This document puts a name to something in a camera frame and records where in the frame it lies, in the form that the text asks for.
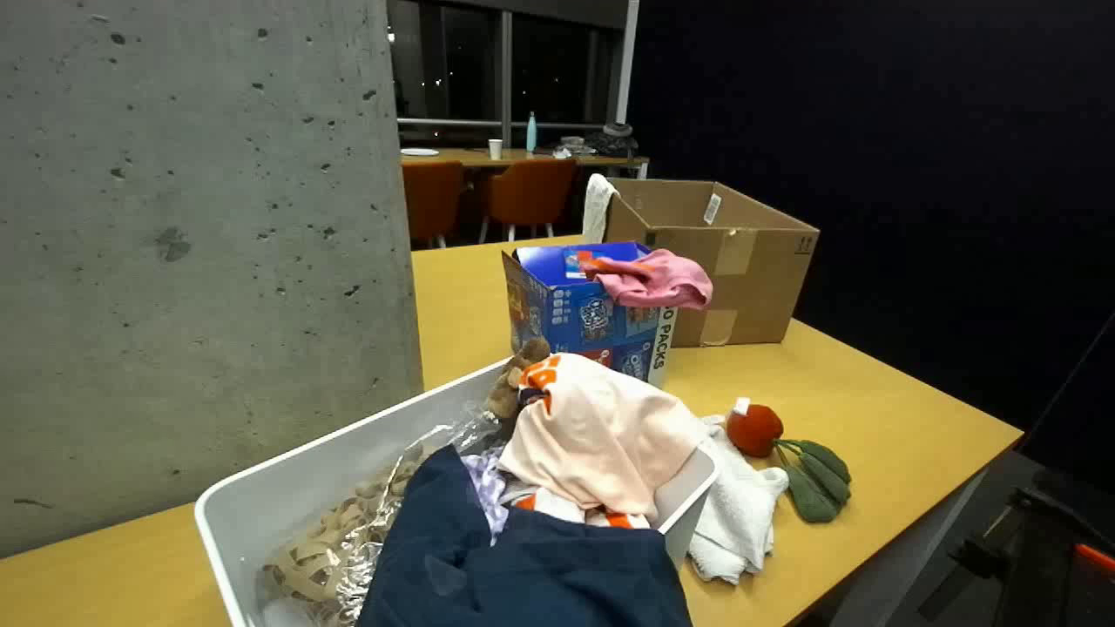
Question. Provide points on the red radish toy green leaves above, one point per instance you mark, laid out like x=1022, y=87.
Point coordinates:
x=755, y=431

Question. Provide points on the peach cloth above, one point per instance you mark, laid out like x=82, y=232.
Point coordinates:
x=598, y=438

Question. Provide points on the orange chair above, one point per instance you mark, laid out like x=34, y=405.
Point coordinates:
x=432, y=199
x=526, y=193

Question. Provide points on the pink cloth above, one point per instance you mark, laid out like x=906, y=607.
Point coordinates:
x=655, y=281

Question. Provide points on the long wooden desk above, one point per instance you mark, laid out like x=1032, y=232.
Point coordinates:
x=465, y=154

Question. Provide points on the teal water bottle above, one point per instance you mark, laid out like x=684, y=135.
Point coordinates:
x=531, y=135

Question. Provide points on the brown cardboard box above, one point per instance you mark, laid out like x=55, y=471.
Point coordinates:
x=755, y=273

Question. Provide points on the brown plush toy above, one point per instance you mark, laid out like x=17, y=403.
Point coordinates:
x=511, y=388

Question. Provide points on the white paper cup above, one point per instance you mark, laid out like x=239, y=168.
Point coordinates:
x=495, y=147

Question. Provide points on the purple checked cloth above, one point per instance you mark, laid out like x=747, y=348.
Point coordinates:
x=489, y=488

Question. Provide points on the white cloth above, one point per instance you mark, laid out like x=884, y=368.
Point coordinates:
x=598, y=207

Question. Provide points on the light grey towel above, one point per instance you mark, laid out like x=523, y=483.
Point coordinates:
x=734, y=523

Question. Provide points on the grey patterned garment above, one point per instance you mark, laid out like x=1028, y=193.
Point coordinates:
x=336, y=543

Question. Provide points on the blue printed carton box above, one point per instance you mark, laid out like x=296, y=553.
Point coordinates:
x=568, y=315

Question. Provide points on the white plastic storage bin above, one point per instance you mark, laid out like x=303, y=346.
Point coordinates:
x=291, y=488

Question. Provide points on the navy blue cloth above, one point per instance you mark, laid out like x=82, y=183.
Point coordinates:
x=523, y=575

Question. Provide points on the dark bag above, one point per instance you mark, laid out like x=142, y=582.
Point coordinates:
x=603, y=142

